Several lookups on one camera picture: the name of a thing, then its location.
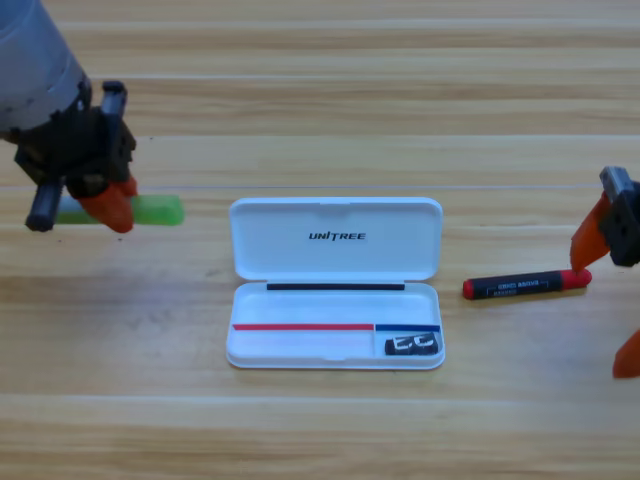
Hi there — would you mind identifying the red and black marker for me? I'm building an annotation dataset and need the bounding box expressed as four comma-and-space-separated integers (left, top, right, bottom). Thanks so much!
461, 267, 593, 301

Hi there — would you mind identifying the black eraser with white print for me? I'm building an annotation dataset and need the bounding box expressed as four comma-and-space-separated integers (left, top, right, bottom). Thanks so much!
383, 335, 442, 358

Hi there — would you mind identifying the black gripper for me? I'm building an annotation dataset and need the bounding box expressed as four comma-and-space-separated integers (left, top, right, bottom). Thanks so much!
569, 165, 640, 380
13, 79, 140, 235

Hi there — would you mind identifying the green highlighter pen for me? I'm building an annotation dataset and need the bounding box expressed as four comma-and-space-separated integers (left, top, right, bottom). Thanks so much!
54, 193, 186, 228

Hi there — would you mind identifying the white Unitree pencil case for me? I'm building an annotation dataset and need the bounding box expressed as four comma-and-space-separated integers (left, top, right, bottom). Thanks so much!
225, 196, 446, 371

